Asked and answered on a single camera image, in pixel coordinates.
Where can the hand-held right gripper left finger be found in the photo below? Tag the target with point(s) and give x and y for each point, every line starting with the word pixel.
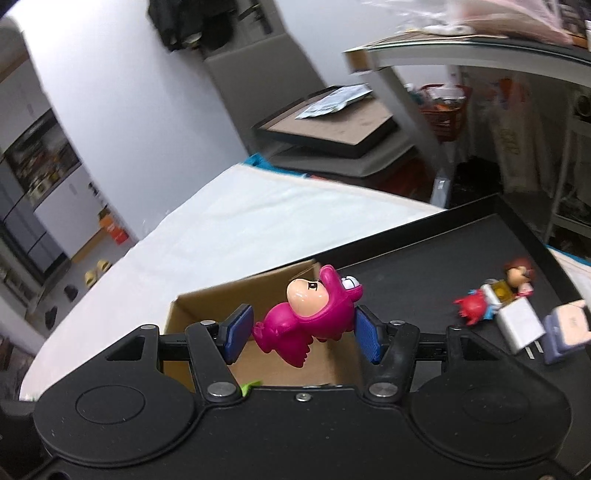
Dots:
pixel 238 330

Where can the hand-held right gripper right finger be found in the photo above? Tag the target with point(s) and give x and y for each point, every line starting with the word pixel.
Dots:
pixel 368 334

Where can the cardboard box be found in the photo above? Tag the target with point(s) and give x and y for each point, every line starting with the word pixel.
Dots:
pixel 203 304

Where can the pink hooded figurine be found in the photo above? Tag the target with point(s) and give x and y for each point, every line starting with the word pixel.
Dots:
pixel 304 318

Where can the black tray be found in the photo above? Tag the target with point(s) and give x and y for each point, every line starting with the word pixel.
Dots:
pixel 415 258

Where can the red crab toy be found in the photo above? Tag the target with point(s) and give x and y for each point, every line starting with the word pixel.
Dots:
pixel 472 307

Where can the white charger plug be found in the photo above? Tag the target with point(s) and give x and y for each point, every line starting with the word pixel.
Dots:
pixel 521 325

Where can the brown-haired figurine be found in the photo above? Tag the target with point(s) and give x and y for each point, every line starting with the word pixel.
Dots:
pixel 512 277

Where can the purple toy block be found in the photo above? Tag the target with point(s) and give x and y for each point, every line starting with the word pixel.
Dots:
pixel 570 327

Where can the green toy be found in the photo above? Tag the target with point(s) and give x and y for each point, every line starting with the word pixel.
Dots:
pixel 249 388

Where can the yellow slipper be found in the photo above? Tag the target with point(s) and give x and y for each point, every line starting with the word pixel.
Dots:
pixel 91 277
pixel 104 265

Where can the orange box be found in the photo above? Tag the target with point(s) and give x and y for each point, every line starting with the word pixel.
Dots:
pixel 113 228

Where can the blue printed cloth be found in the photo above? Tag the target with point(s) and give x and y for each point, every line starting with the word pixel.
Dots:
pixel 272 167

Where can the black slipper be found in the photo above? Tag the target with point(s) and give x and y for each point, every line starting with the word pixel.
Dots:
pixel 51 317
pixel 71 293

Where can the black bag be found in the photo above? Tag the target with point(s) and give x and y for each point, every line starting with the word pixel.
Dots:
pixel 478 180

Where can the black framed sliding door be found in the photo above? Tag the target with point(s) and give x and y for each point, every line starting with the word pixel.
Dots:
pixel 27 235

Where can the red basket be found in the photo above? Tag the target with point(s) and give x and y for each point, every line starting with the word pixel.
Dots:
pixel 445 115

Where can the white cabinet with shelf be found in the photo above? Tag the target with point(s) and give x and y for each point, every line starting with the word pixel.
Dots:
pixel 55 184

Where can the grey plastic packet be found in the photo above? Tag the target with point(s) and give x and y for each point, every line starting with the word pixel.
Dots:
pixel 334 99

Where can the grey chair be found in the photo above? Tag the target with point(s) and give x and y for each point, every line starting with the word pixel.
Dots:
pixel 258 87

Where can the white tote bag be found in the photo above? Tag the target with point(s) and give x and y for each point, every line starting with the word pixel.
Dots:
pixel 521 138

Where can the brown cardboard sheet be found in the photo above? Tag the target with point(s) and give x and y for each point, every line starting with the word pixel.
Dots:
pixel 415 39

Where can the glass table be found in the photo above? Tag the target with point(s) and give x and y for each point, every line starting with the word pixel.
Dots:
pixel 485 55

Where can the black hanging clothing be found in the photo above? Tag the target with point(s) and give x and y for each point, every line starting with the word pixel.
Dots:
pixel 194 23

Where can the clear plastic bag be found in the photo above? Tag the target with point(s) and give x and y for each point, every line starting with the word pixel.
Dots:
pixel 508 18

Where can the black picture frame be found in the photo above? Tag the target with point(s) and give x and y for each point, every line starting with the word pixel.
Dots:
pixel 332 129

